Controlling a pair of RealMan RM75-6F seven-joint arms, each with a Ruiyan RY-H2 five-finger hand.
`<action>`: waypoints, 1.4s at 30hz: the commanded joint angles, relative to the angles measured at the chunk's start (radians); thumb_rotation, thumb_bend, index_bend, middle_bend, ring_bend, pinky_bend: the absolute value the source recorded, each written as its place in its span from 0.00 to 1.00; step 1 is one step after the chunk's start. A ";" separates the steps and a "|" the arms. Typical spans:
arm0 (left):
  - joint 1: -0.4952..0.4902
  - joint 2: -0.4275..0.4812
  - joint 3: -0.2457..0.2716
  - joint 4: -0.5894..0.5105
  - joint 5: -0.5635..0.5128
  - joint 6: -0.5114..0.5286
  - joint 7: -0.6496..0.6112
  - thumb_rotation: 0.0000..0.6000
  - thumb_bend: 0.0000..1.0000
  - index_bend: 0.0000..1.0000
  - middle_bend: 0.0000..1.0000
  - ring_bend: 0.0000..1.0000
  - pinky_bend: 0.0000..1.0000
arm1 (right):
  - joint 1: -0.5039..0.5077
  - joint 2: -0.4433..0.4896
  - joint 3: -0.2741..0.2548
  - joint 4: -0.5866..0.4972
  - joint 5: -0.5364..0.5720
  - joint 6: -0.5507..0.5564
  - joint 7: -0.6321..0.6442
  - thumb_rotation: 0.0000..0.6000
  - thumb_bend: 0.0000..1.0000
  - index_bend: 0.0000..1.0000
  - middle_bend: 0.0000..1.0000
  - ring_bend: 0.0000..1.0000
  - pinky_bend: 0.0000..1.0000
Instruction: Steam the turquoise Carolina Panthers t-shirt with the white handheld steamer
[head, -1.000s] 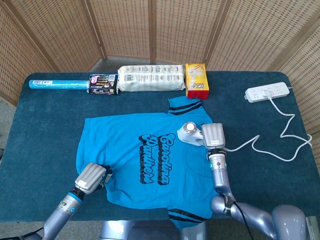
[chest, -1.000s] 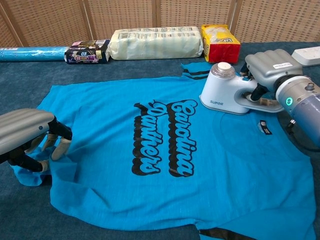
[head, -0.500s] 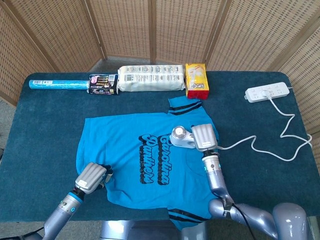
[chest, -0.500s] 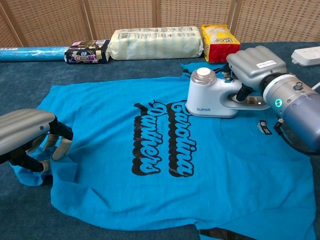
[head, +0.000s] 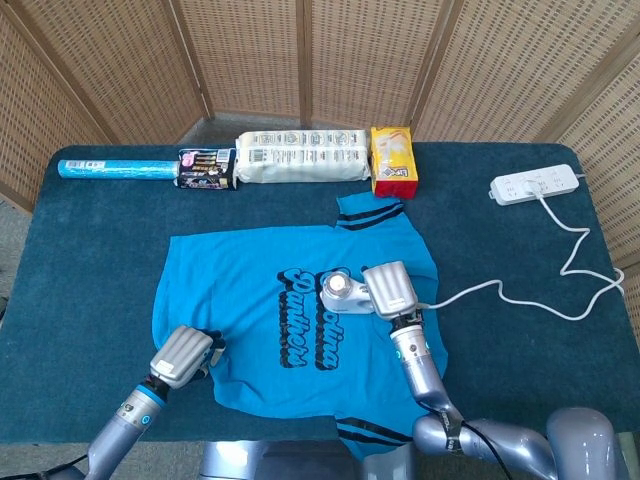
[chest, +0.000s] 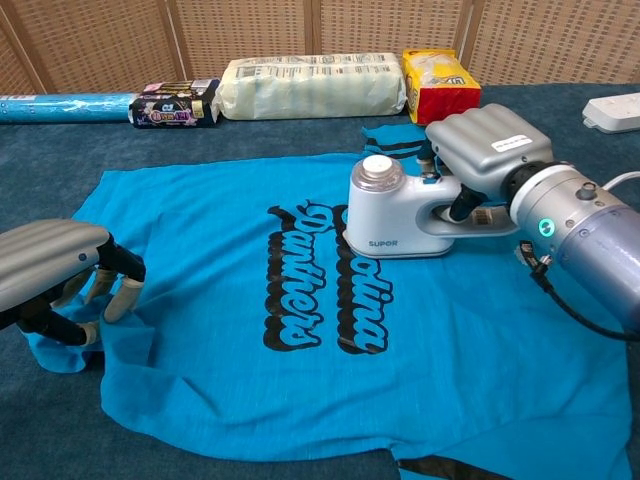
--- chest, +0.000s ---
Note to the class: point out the long white tissue pack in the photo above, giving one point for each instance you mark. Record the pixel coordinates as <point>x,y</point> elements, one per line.
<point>310,90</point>

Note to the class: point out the dark sanitary pad package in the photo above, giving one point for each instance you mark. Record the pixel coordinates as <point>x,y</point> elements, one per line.
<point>170,112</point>

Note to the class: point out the dark teal table cloth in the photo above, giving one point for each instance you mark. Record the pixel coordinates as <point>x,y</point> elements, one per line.
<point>50,165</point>

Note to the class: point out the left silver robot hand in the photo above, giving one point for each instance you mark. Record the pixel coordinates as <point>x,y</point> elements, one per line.
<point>40,255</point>

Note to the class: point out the wicker folding screen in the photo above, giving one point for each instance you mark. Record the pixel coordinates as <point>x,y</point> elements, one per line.
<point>250,35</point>

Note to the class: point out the white power strip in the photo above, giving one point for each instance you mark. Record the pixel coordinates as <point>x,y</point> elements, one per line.
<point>615,112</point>

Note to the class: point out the yellow and red tissue pack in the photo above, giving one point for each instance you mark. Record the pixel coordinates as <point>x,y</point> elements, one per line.
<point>440,95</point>

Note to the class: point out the blue plastic-wrapped roll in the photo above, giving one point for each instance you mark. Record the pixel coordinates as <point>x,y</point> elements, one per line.
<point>65,107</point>

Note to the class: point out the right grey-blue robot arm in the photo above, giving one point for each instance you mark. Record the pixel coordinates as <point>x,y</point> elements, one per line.
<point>590,235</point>

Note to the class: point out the blue printed t-shirt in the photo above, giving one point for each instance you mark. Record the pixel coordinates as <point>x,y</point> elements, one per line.
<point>200,400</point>

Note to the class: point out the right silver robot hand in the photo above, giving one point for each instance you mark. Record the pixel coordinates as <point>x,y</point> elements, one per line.
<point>485,145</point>

